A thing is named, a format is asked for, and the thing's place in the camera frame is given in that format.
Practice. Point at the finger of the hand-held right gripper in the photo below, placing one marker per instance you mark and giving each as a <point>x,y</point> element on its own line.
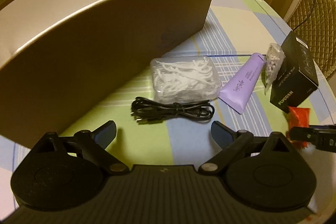
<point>302,132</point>

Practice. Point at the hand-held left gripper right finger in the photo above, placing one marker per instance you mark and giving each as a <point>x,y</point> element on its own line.
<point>220,134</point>

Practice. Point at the clear box of floss picks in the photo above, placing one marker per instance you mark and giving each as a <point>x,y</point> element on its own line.
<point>181,77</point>

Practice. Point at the red snack packet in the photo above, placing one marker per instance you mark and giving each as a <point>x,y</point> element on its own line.
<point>299,115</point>

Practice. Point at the clear bag of white beads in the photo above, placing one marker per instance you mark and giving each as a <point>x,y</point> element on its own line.
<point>273,64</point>

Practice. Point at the brown cardboard storage box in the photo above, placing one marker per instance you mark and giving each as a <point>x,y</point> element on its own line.
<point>92,69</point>

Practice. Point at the purple cream tube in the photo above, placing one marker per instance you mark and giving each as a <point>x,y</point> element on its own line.
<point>241,85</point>

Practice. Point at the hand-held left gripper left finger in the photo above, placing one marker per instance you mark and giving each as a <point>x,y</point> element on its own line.
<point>105,134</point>

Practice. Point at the black product box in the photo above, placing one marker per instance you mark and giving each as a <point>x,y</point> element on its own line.
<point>291,85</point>

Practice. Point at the chair with quilted cover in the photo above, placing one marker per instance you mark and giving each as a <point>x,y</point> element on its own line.
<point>320,16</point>

